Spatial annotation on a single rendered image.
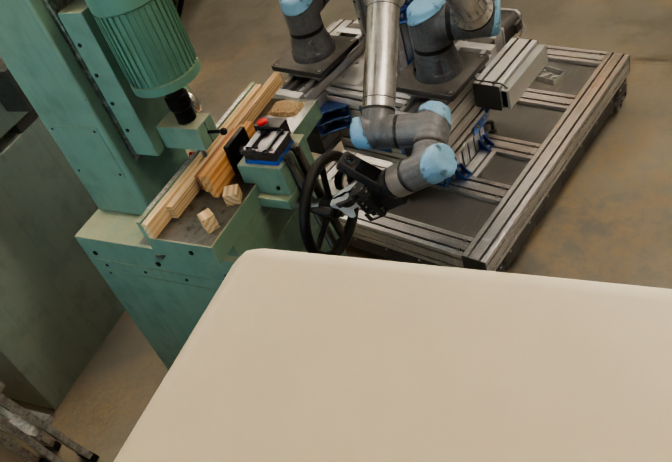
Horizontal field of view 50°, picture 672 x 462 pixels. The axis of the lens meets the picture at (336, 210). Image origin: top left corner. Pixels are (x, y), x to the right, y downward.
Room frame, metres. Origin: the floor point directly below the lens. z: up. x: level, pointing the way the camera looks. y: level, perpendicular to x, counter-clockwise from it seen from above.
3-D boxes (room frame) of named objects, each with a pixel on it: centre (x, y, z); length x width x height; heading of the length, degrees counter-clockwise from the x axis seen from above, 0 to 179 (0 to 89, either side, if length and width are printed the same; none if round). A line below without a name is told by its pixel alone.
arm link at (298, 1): (2.25, -0.12, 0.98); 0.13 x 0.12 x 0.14; 145
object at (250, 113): (1.73, 0.21, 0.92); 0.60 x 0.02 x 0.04; 142
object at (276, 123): (1.55, 0.10, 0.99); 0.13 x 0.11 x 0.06; 142
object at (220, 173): (1.61, 0.21, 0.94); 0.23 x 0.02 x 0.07; 142
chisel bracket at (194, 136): (1.66, 0.29, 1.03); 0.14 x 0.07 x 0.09; 52
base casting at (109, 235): (1.72, 0.38, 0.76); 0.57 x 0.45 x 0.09; 52
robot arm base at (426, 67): (1.86, -0.43, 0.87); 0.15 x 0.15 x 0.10
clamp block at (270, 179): (1.55, 0.10, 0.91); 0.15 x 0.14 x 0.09; 142
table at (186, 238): (1.60, 0.17, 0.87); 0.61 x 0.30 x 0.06; 142
